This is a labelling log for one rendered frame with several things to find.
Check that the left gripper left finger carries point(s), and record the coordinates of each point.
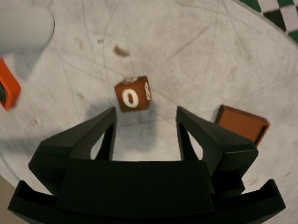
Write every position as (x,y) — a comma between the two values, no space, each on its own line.
(77,141)

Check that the brown number cube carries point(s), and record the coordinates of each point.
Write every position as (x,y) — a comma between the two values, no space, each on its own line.
(134,95)

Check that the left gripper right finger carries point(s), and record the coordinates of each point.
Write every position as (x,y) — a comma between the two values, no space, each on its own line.
(227,154)

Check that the white bottle with blue cap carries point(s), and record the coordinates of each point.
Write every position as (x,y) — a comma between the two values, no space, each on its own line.
(24,31)

